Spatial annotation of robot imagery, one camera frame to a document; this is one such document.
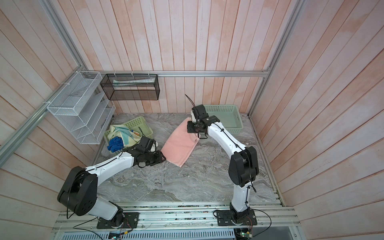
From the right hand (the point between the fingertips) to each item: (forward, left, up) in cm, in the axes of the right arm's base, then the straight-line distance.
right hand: (189, 127), depth 90 cm
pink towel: (-4, +6, -11) cm, 13 cm away
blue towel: (-8, +46, -8) cm, 48 cm away
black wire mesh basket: (+32, +43, +8) cm, 54 cm away
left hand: (-18, +15, -11) cm, 26 cm away
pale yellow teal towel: (-4, +38, -5) cm, 39 cm away
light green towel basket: (+13, +39, -15) cm, 44 cm away
